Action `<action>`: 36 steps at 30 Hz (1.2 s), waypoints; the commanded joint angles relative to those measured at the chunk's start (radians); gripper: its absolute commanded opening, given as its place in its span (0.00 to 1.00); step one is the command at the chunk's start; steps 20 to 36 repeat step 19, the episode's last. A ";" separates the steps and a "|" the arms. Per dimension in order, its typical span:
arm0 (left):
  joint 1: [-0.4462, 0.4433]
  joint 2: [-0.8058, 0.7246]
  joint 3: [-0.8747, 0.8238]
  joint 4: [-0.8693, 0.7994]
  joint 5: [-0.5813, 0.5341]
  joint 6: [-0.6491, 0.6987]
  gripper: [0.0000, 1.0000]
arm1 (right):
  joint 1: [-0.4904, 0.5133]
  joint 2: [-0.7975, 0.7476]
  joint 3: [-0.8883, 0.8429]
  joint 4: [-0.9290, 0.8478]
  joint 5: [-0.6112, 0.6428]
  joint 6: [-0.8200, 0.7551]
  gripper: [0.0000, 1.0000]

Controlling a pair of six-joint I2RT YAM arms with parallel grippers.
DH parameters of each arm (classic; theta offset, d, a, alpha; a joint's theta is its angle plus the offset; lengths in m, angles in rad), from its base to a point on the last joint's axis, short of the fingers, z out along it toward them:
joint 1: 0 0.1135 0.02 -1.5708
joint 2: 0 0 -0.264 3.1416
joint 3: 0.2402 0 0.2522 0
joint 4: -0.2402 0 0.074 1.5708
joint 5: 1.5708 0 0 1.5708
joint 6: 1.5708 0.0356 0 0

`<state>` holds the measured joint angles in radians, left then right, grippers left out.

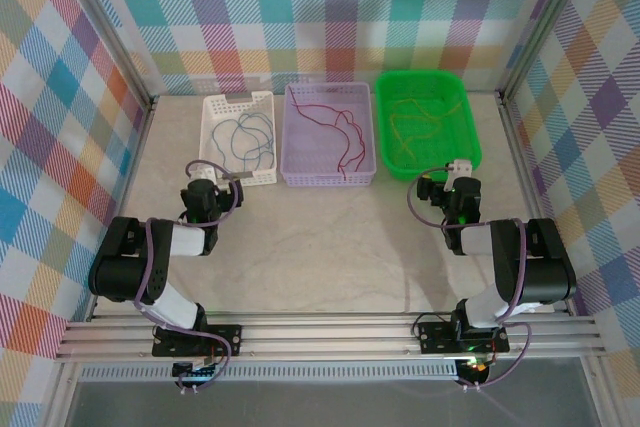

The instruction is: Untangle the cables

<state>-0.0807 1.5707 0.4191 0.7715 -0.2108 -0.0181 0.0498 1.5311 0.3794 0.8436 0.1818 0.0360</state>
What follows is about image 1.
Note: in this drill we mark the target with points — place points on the white perforated plastic basket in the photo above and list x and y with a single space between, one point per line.
210 157

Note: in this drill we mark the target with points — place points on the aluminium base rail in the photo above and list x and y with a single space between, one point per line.
325 337

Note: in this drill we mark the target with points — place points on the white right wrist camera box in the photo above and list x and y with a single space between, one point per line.
461 167

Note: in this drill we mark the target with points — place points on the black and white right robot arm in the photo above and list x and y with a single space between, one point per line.
545 272

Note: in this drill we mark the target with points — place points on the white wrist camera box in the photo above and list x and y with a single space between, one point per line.
205 174
461 167

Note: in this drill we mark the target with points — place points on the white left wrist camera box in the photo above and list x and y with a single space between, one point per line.
205 174

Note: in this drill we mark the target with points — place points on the aluminium side rail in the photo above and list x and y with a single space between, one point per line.
518 147
134 162

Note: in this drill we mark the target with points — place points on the black controller board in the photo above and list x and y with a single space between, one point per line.
192 372
475 371

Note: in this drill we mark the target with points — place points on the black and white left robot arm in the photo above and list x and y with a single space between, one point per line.
125 277

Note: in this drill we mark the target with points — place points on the lilac perforated plastic basket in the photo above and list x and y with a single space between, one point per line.
320 157

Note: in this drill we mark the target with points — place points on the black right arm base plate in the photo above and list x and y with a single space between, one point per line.
435 337

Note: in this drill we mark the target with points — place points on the green perforated plastic basket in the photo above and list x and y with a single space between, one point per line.
450 147

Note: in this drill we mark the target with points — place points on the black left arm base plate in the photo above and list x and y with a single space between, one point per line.
225 339

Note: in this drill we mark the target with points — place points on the aluminium frame post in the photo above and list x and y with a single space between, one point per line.
109 22
543 22

